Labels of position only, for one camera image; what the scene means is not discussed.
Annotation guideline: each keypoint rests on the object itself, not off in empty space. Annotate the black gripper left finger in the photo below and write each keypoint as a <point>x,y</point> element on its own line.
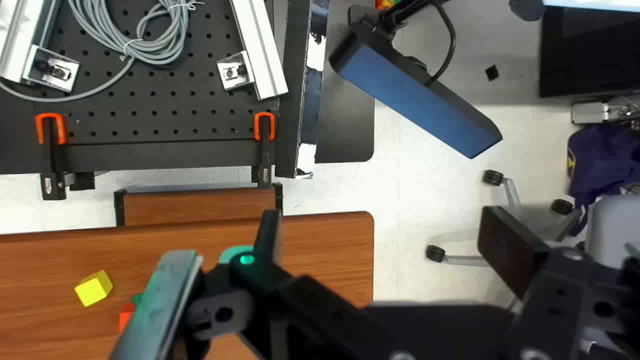
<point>160,300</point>

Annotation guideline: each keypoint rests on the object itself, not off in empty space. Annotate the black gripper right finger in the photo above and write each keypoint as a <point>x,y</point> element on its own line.
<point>510,250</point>

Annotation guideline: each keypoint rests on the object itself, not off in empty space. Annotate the yellow wooden cube block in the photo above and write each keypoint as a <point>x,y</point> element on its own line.
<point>92,289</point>

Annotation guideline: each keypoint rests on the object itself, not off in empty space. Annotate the orange arch block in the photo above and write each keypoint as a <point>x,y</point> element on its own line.
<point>124,319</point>

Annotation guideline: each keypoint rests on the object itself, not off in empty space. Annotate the white office chair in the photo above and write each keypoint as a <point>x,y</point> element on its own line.
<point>612,230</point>

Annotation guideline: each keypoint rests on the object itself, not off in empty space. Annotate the purple bag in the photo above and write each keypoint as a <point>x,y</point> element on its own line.
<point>603,162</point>

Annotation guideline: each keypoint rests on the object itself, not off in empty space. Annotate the small black tape square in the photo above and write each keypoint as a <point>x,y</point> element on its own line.
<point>492,73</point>

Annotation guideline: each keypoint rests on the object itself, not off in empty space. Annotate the blue faced black box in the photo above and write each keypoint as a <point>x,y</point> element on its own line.
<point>413,96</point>

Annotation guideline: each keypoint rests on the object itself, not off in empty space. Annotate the black perforated breadboard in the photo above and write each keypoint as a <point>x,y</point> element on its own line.
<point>167,112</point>

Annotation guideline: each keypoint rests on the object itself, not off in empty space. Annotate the black flat floor plate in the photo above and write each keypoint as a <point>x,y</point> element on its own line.
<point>344,120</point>

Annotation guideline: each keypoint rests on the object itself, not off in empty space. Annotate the black monitor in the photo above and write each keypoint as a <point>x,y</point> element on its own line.
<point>590,52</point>

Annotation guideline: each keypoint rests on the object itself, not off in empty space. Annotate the aluminium extrusion rail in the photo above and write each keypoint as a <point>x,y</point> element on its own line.
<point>23,37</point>
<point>260,46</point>

